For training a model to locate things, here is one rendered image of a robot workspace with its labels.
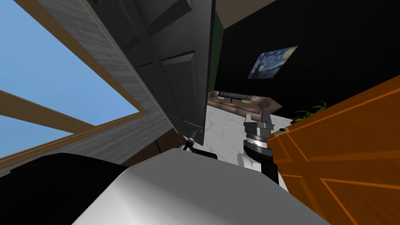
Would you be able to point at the wood-framed window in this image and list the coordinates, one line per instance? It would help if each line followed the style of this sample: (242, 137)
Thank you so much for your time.
(47, 78)

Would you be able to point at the orange panelled door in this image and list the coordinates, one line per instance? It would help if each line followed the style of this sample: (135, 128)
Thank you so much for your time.
(350, 147)

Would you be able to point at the green potted plant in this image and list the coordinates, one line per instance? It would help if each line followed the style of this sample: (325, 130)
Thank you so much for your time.
(307, 112)

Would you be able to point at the blue starry night painting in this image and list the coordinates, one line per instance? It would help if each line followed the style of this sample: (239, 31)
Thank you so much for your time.
(272, 62)

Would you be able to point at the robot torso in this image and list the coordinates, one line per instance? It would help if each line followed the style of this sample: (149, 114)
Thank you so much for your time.
(193, 190)

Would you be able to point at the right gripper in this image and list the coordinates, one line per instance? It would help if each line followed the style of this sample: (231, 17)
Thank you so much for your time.
(258, 128)

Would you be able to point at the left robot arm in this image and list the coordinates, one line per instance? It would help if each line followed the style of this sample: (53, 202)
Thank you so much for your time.
(53, 190)

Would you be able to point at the brown sofa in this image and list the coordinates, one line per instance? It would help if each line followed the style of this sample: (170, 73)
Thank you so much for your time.
(237, 104)

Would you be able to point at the dark grey panelled door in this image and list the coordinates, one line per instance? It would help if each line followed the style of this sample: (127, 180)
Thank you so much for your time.
(175, 78)

